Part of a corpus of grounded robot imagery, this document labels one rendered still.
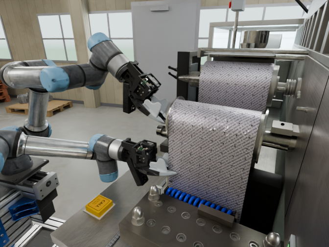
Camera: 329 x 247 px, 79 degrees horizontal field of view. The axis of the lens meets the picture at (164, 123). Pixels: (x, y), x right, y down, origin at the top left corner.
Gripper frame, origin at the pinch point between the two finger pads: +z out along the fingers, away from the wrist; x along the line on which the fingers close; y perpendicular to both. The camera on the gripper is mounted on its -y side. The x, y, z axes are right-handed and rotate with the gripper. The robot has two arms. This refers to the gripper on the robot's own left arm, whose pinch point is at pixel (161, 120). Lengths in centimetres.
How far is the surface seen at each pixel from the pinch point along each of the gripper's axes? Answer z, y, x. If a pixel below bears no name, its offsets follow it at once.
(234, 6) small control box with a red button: -19, 34, 53
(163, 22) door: -174, -73, 316
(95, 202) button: 4.8, -37.5, -14.4
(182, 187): 20.4, -8.7, -4.4
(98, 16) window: -288, -151, 287
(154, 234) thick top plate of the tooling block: 21.8, -9.4, -22.1
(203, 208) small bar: 27.1, -2.7, -9.6
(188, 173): 17.8, -2.8, -4.5
